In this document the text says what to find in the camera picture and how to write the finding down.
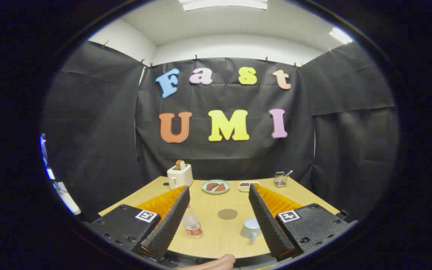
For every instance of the clear plastic bottle red label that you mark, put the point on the clear plastic bottle red label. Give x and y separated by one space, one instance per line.
192 227

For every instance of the brown meat slice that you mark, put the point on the brown meat slice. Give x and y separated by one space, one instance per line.
221 188
211 186

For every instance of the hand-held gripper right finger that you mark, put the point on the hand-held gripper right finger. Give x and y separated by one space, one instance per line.
270 225

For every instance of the bread slice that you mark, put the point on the bread slice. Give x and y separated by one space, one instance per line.
179 165

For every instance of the white divided dish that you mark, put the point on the white divided dish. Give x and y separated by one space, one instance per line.
244 188

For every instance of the white toaster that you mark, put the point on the white toaster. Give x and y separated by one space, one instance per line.
180 176

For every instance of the round brown coaster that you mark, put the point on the round brown coaster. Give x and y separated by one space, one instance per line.
227 214

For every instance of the wooden table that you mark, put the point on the wooden table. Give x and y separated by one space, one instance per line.
216 236

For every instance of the pale green plate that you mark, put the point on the pale green plate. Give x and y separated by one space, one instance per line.
203 186

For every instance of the long ceiling light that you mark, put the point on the long ceiling light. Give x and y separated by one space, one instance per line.
223 3

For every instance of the metal spoon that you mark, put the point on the metal spoon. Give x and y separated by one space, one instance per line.
289 172

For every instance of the small ceiling light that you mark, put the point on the small ceiling light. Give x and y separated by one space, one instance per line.
340 35

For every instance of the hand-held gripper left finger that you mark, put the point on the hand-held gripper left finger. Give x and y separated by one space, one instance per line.
171 225

